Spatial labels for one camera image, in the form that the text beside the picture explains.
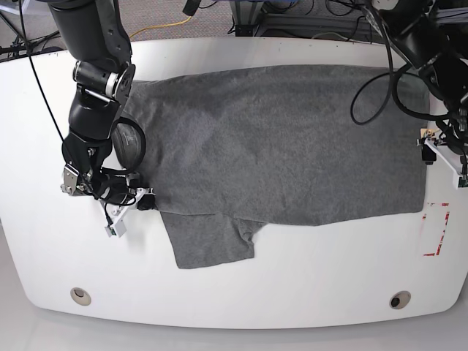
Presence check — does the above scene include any table cable grommet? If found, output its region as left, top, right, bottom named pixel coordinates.
left=389, top=291, right=412, bottom=309
left=70, top=287, right=91, bottom=306

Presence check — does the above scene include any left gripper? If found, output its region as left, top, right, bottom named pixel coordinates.
left=418, top=127, right=467, bottom=179

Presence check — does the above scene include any left table cable grommet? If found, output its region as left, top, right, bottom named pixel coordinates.
left=70, top=287, right=91, bottom=306

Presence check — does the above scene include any black tripod stand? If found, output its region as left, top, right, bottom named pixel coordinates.
left=1, top=14, right=61, bottom=62

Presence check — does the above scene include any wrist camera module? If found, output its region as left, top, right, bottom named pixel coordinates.
left=105, top=220, right=127, bottom=238
left=456, top=174, right=468, bottom=189

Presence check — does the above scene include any aluminium frame post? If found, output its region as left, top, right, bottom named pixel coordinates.
left=229, top=1, right=264, bottom=37

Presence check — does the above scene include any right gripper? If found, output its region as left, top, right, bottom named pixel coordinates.
left=61, top=164, right=156, bottom=224

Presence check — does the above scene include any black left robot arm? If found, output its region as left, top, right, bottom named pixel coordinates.
left=365, top=1, right=467, bottom=181

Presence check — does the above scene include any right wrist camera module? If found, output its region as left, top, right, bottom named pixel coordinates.
left=105, top=220, right=127, bottom=238

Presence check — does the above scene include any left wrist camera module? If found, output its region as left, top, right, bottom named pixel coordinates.
left=456, top=174, right=468, bottom=189

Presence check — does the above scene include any grey T-shirt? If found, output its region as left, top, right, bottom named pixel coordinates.
left=125, top=65, right=426, bottom=269

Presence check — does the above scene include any red tape rectangle marking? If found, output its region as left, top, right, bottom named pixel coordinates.
left=419, top=203, right=450, bottom=257

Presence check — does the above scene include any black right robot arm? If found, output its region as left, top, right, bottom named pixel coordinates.
left=47, top=1, right=149, bottom=235

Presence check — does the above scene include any right table cable grommet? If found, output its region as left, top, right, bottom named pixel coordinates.
left=389, top=291, right=412, bottom=309

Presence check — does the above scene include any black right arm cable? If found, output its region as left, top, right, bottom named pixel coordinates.
left=109, top=116, right=149, bottom=173

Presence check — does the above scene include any yellow cable on floor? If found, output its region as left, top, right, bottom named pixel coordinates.
left=126, top=14, right=193, bottom=42

